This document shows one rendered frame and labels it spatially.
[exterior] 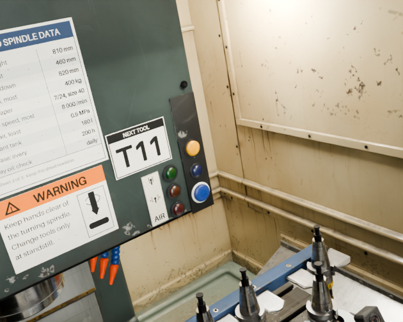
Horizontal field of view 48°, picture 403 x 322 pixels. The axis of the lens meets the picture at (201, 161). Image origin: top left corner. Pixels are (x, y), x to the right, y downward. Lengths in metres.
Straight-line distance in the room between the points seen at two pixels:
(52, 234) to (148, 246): 1.36
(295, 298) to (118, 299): 0.58
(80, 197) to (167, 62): 0.24
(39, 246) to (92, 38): 0.29
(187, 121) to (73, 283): 0.85
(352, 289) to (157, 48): 1.22
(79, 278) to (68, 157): 0.85
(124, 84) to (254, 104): 1.10
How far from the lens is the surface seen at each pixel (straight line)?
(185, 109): 0.72
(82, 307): 1.52
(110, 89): 0.67
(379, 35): 1.32
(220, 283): 2.23
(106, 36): 0.66
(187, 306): 2.14
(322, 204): 1.66
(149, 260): 2.05
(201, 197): 0.76
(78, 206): 0.68
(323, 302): 0.99
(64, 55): 0.64
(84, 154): 0.66
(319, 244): 1.10
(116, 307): 1.62
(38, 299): 0.86
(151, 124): 0.70
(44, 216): 0.67
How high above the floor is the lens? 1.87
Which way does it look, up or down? 20 degrees down
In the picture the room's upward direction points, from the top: 11 degrees counter-clockwise
